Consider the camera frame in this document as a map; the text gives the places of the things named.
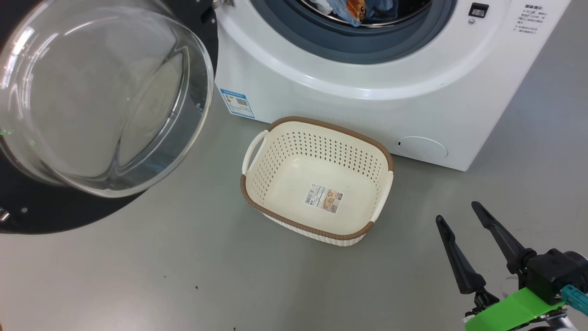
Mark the blue energy label sticker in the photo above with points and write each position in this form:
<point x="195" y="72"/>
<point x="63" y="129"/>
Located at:
<point x="236" y="103"/>

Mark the white front-load washing machine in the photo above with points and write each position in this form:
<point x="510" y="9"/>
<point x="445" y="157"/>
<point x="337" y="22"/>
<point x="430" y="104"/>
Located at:
<point x="321" y="105"/>

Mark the cream laundry basket brown rim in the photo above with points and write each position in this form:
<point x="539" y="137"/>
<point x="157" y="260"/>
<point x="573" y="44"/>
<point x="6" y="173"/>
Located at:
<point x="294" y="184"/>

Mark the black door latch socket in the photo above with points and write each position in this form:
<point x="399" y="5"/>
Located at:
<point x="478" y="10"/>

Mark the round white filter cover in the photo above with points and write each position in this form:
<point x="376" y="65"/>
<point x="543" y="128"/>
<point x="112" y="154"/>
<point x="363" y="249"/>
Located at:
<point x="421" y="148"/>

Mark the grey rubber door gasket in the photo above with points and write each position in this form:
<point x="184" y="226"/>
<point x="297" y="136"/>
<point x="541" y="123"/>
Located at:
<point x="358" y="46"/>

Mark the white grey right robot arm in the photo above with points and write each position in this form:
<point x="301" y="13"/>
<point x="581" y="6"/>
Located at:
<point x="553" y="324"/>

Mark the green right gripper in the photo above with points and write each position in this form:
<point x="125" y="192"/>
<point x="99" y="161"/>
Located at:
<point x="510" y="312"/>

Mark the basket product label sticker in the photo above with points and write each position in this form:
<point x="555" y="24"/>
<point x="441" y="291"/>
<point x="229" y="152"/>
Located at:
<point x="324" y="197"/>

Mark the black-rimmed glass washer door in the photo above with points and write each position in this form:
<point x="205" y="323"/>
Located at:
<point x="92" y="92"/>

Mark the small printed text sticker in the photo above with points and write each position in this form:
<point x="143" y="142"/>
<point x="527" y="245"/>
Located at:
<point x="528" y="20"/>

